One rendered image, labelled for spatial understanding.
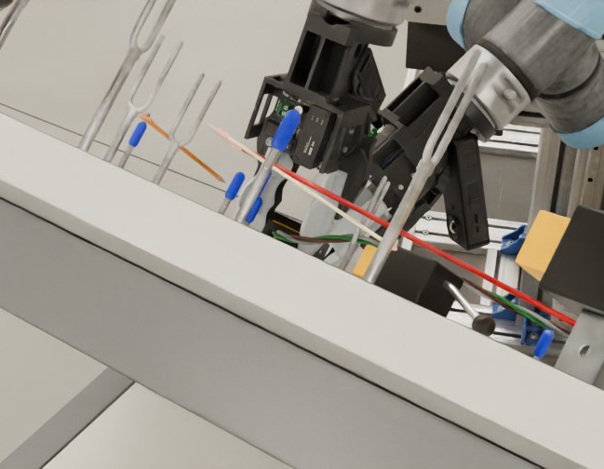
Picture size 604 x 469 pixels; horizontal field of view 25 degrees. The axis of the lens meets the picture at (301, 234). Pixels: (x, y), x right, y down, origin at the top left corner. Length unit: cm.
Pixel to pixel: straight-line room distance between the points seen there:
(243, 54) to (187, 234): 316
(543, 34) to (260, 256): 92
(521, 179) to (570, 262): 223
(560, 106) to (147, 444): 56
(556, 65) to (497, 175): 153
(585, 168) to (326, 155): 112
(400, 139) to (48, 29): 253
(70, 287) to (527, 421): 26
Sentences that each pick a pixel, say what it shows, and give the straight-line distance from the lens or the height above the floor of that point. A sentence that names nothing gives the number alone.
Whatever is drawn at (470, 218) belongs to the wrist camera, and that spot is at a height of 110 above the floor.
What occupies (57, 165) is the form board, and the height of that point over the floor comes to 167.
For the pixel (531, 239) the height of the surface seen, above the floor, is 153.
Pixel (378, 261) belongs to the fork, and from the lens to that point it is 61.
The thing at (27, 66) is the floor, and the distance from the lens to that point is 354.
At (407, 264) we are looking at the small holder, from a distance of 82.
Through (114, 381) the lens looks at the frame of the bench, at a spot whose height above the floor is 80.
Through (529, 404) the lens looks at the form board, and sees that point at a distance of 32.
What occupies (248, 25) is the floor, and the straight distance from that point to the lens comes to 364.
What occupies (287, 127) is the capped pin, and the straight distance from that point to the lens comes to 65.
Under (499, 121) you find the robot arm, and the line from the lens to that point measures 126.
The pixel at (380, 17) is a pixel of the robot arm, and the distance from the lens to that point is 103.
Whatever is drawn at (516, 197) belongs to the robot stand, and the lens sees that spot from 274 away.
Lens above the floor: 191
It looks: 40 degrees down
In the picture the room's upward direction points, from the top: straight up
